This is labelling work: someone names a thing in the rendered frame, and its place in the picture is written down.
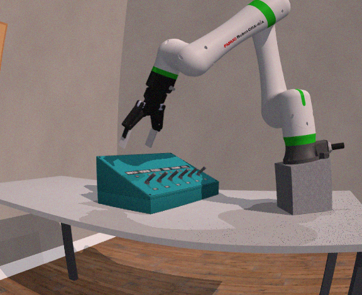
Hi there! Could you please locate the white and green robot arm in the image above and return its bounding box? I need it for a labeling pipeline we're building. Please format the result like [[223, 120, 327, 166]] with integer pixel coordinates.
[[146, 0, 344, 164]]

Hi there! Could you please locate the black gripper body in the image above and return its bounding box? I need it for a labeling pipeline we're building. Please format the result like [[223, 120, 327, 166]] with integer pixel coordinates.
[[142, 87, 167, 116]]

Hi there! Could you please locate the teal switch console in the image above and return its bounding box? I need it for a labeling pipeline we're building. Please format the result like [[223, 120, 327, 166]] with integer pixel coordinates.
[[96, 153, 219, 214]]

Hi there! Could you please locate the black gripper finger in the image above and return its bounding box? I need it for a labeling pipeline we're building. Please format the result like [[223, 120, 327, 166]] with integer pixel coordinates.
[[145, 104, 165, 148], [118, 100, 153, 149]]

